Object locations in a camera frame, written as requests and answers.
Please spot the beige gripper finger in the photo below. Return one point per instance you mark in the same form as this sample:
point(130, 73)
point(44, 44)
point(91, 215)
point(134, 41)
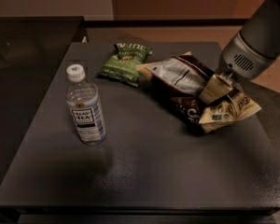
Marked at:
point(217, 86)

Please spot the grey robot gripper body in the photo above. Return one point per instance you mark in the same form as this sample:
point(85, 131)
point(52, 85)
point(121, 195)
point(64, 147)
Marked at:
point(239, 59)

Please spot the brown chip bag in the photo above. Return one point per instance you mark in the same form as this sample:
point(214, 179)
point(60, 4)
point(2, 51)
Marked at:
point(180, 79)

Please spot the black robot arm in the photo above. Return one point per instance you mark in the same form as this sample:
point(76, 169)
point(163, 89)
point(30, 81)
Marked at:
point(262, 31)

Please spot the green chip bag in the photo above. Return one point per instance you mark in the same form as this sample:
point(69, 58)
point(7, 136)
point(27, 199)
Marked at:
point(123, 64)

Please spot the clear plastic tea bottle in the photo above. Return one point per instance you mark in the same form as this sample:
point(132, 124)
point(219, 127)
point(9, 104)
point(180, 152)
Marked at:
point(83, 100)

